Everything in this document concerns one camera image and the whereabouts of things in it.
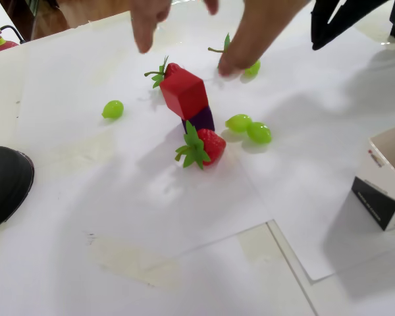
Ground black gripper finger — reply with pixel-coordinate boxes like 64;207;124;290
311;0;333;50
315;0;389;51

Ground purple wooden cube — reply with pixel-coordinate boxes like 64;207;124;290
180;105;216;132

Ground red wooden cube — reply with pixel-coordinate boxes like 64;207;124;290
159;66;209;121

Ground person's left hand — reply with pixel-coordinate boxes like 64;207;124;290
217;0;312;79

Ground person's right hand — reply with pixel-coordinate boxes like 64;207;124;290
130;0;220;55

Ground green plastic grape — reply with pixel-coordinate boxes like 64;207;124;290
224;113;253;134
101;99;124;120
244;59;262;78
246;121;273;145

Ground red plastic strawberry green leaves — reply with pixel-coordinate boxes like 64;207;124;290
174;120;227;171
144;55;185;90
207;32;232;55

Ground open white black cardboard box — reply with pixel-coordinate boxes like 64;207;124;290
350;122;395;232

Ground red fire extinguisher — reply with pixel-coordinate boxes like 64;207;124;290
0;22;26;55

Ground black round dome object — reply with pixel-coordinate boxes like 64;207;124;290
0;145;36;234

